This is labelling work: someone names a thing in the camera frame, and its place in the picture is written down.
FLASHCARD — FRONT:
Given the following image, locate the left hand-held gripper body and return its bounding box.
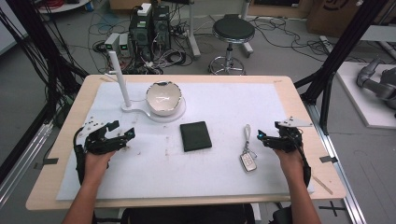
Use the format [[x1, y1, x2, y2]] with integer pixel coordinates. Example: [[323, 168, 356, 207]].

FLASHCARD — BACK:
[[81, 116, 127, 156]]

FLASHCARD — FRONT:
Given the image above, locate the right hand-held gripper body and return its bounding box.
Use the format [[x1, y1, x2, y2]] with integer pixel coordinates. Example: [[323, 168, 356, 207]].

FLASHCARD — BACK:
[[266, 116, 314, 154]]

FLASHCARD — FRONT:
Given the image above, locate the car key with strap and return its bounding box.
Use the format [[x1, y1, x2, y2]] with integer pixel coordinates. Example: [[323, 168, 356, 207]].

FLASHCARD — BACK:
[[239, 123, 259, 174]]

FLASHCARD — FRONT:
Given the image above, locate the black wallet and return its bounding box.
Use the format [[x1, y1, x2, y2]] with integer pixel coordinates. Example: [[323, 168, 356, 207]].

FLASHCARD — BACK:
[[179, 120, 213, 153]]

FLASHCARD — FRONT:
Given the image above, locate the person's left hand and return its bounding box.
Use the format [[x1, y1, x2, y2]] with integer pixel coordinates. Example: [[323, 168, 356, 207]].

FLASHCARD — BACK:
[[83, 149, 117, 185]]

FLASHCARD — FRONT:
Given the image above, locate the person's right hand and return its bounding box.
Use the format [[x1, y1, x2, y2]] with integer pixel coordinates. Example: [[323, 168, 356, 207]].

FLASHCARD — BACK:
[[272, 147, 308, 185]]

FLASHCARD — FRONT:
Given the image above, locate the wooden table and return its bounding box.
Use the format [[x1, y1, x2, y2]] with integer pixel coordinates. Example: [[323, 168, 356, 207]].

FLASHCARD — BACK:
[[25, 74, 347, 212]]

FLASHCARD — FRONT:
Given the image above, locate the black tape strip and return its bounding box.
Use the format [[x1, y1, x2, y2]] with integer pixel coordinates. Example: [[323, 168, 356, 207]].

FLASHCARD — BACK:
[[318, 155, 339, 164], [33, 157, 60, 171]]

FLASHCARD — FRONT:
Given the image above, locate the thin wooden stick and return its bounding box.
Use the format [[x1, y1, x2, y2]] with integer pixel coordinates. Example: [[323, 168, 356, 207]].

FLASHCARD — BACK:
[[311, 174, 334, 196]]

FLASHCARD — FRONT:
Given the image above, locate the white foam mat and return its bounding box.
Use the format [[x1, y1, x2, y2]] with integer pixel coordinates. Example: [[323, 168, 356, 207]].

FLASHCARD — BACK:
[[55, 81, 315, 202]]

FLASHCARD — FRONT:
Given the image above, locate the white platform board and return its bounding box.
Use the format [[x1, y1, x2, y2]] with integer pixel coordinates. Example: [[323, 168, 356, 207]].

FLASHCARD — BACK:
[[335, 61, 396, 131]]

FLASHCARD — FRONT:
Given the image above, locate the white power supply box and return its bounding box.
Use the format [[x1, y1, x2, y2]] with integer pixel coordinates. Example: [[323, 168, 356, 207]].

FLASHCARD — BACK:
[[104, 32, 121, 52], [119, 33, 131, 58]]

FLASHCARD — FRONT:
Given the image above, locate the black tape cross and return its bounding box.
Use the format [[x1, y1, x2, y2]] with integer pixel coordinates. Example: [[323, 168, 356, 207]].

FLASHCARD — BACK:
[[318, 200, 347, 217]]

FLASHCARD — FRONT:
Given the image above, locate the white desk leg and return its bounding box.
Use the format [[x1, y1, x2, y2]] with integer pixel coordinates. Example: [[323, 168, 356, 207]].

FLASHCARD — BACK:
[[241, 0, 255, 59], [186, 0, 203, 61]]

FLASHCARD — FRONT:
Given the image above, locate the black computer tower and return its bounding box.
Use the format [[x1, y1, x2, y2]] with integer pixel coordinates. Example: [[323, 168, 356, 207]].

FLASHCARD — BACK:
[[128, 11, 154, 63], [151, 5, 172, 51]]

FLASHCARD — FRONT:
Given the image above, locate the black round stool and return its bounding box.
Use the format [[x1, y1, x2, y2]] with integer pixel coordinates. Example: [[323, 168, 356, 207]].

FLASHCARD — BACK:
[[207, 13, 257, 77]]

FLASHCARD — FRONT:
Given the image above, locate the white box on tower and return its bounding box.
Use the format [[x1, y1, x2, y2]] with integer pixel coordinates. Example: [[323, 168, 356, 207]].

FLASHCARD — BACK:
[[136, 2, 153, 18]]

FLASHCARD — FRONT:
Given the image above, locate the brown cardboard box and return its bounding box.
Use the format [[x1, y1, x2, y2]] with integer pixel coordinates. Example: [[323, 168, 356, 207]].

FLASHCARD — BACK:
[[305, 0, 372, 39]]

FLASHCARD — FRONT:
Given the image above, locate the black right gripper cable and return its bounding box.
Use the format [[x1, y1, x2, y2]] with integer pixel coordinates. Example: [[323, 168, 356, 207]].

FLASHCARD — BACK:
[[294, 136, 312, 189]]

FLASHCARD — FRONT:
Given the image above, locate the white stand with post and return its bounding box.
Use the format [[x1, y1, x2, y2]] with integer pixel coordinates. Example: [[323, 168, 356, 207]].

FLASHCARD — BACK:
[[105, 50, 188, 124]]

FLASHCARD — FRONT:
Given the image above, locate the aluminium rail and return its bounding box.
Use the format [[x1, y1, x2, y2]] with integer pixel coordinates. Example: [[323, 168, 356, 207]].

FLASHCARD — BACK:
[[304, 102, 369, 224], [0, 121, 54, 207]]

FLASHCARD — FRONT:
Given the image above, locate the tangle of floor cables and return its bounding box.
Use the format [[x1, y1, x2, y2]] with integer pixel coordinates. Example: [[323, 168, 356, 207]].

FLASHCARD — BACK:
[[87, 6, 195, 76]]

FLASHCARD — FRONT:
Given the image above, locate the black frame post with cables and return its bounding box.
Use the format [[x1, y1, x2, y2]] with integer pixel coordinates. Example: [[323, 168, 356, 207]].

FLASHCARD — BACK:
[[0, 0, 90, 125]]

